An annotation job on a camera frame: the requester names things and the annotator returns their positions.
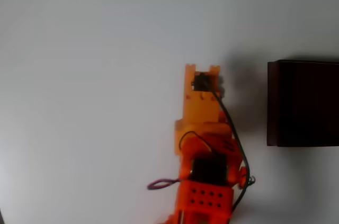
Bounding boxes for dark maroon open box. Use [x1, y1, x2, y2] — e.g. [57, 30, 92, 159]
[266, 59, 339, 147]

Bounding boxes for thin looped servo cable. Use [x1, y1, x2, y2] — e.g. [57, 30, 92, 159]
[178, 130, 222, 157]

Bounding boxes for thick black servo cable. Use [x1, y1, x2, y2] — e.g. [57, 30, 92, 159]
[211, 91, 256, 214]

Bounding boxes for purple looped wire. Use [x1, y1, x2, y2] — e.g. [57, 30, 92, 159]
[147, 178, 184, 191]

